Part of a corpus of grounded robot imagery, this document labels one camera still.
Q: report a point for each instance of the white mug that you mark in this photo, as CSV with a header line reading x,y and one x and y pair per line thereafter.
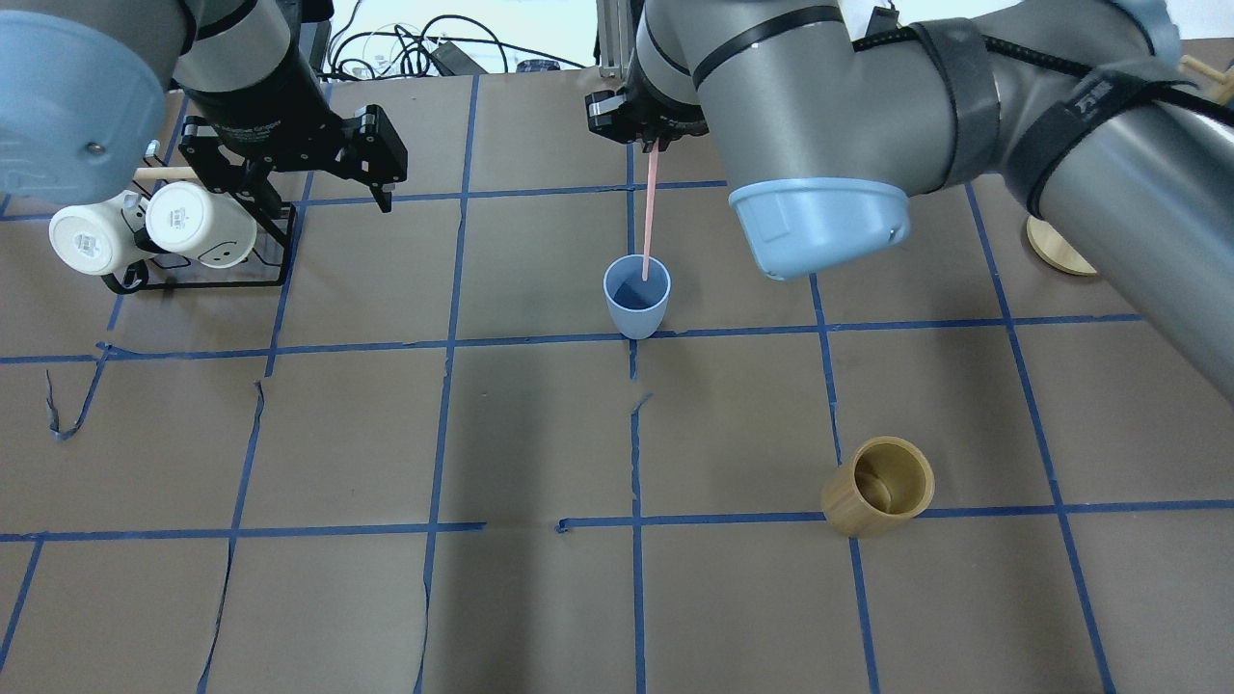
x,y
183,218
92,241

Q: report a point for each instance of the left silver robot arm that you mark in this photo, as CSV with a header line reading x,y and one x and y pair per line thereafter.
x,y
84,92

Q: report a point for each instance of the pink chopstick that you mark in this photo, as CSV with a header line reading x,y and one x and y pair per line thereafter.
x,y
650,201

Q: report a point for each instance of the white mug far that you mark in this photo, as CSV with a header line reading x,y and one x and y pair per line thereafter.
x,y
92,241

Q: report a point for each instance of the bamboo chopstick holder cup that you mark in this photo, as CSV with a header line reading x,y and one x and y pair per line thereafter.
x,y
886,482

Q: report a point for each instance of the orange lid on wooden coaster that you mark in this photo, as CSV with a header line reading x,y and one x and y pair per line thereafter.
x,y
1054,250

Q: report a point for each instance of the white mug near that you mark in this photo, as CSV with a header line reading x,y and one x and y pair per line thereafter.
x,y
183,218

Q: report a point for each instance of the blue plastic cup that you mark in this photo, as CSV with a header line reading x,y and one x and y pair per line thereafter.
x,y
637,289

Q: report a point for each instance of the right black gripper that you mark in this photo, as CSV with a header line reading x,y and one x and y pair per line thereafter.
x,y
617,113

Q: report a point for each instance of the aluminium frame post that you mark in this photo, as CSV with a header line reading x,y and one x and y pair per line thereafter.
x,y
616,38

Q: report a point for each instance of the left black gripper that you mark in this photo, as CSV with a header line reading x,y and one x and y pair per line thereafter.
x,y
273,108

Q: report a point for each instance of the black wire mug rack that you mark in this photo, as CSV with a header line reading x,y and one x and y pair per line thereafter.
x,y
266,267

